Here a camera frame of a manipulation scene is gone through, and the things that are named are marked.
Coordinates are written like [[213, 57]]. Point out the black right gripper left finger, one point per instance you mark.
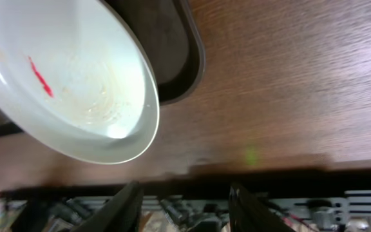
[[120, 214]]

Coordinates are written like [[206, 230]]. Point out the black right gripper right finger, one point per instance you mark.
[[248, 214]]

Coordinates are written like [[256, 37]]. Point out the cream white plate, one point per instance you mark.
[[74, 76]]

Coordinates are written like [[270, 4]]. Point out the dark brown serving tray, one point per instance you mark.
[[171, 41]]

